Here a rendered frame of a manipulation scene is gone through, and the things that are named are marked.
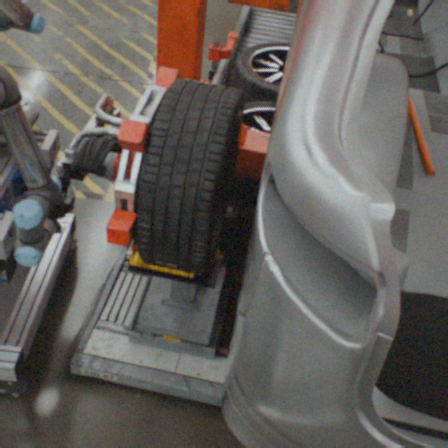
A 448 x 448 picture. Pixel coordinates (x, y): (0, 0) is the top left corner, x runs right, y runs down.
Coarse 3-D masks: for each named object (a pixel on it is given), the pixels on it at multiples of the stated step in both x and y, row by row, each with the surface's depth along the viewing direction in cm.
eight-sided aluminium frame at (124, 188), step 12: (144, 96) 189; (156, 96) 192; (144, 108) 187; (156, 108) 185; (144, 120) 179; (120, 168) 178; (120, 180) 177; (132, 180) 177; (120, 192) 178; (132, 192) 177; (120, 204) 181; (132, 204) 180; (132, 240) 191
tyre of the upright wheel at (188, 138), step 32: (192, 96) 181; (224, 96) 184; (160, 128) 173; (192, 128) 173; (224, 128) 174; (160, 160) 171; (192, 160) 171; (224, 160) 173; (160, 192) 172; (192, 192) 171; (160, 224) 176; (192, 224) 175; (160, 256) 186; (192, 256) 182
